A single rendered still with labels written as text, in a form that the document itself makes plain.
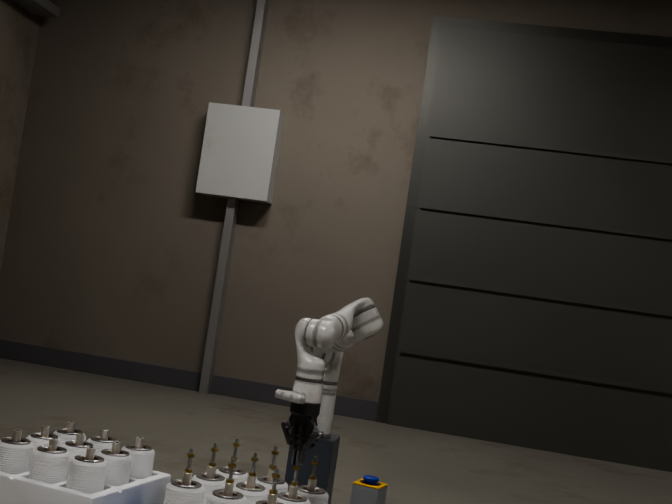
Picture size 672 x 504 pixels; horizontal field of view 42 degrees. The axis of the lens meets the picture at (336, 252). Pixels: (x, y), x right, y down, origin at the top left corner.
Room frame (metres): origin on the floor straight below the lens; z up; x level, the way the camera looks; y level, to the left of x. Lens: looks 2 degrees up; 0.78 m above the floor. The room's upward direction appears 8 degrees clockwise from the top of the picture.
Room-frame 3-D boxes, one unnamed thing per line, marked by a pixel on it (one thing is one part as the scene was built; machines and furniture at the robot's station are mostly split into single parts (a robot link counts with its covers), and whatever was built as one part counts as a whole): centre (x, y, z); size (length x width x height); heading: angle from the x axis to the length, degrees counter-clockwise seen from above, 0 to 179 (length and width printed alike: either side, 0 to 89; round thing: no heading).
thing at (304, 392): (2.20, 0.03, 0.52); 0.11 x 0.09 x 0.06; 139
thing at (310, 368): (2.22, 0.03, 0.62); 0.09 x 0.07 x 0.15; 67
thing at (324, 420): (2.89, -0.02, 0.39); 0.09 x 0.09 x 0.17; 80
